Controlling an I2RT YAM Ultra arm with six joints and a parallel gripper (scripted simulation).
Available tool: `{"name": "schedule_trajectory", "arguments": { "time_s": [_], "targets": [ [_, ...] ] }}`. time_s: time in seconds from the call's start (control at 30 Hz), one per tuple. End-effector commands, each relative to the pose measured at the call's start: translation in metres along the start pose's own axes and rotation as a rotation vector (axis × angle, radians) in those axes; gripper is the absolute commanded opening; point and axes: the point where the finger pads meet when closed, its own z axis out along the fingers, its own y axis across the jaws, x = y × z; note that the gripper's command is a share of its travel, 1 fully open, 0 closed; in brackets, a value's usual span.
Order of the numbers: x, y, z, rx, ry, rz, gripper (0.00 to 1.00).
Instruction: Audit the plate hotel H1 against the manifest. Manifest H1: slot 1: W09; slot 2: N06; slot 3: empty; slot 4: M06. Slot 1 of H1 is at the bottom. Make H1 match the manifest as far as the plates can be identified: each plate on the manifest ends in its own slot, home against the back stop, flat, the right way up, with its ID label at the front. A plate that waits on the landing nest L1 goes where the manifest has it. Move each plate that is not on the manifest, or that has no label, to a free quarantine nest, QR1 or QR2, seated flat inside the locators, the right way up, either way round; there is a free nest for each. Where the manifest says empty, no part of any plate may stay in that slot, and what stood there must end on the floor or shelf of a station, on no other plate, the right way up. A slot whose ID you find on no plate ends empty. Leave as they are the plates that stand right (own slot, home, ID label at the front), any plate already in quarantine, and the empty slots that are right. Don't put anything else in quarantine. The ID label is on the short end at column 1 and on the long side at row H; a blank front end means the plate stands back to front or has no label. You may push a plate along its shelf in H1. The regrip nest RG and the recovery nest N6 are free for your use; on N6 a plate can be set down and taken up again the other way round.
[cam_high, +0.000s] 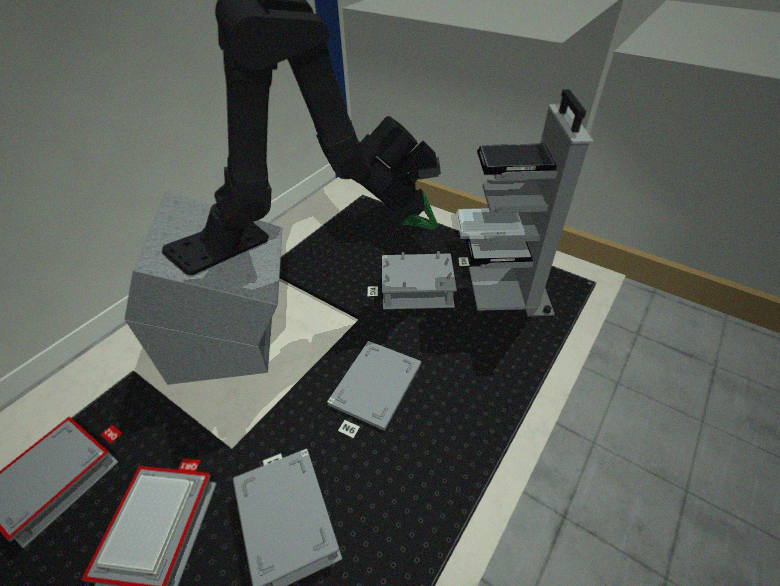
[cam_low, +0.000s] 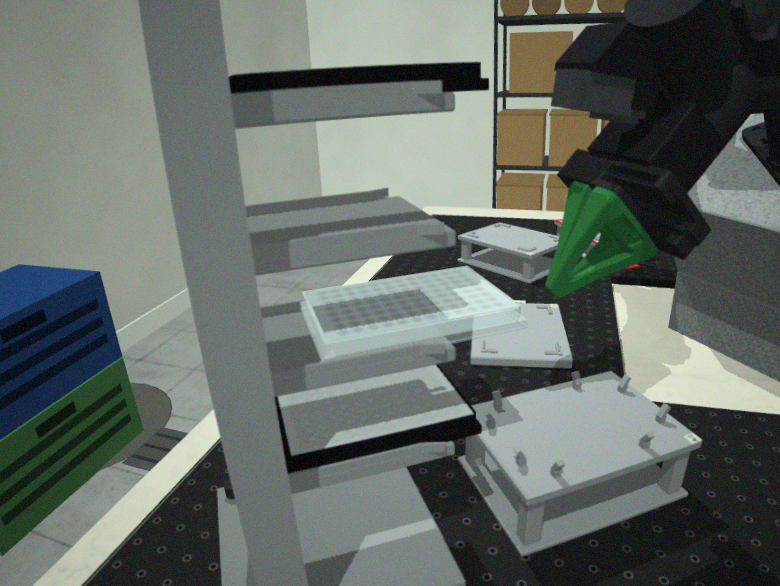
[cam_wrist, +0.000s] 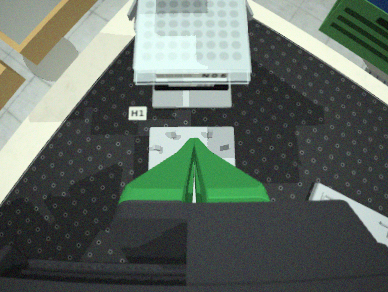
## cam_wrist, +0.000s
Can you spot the grey flat plate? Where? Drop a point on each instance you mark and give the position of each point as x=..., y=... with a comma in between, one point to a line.
x=189, y=87

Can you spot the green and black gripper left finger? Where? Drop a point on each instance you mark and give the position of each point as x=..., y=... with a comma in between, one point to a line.
x=172, y=179

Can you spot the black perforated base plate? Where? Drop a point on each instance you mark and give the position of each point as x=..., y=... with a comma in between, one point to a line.
x=298, y=122

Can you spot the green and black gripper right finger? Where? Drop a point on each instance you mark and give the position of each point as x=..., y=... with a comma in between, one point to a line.
x=216, y=180

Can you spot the pale grey multiwell plate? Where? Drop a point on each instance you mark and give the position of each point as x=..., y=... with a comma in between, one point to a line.
x=191, y=42

